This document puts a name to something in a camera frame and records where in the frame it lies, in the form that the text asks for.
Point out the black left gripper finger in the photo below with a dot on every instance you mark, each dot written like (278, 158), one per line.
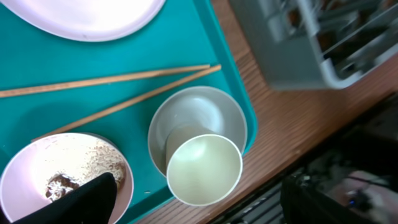
(92, 202)

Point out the white paper cup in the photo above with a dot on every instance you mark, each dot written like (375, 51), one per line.
(202, 167)

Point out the grey bowl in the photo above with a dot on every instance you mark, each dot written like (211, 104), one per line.
(205, 106)

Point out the white round plate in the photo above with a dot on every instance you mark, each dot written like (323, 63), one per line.
(86, 20)

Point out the grey dishwasher rack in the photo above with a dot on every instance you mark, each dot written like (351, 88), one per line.
(318, 44)

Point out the pink bowl with rice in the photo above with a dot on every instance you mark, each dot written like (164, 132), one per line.
(53, 166)

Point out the lower wooden chopstick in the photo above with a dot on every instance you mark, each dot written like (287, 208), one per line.
(131, 102)

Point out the teal plastic tray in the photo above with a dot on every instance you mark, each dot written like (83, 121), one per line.
(184, 33)

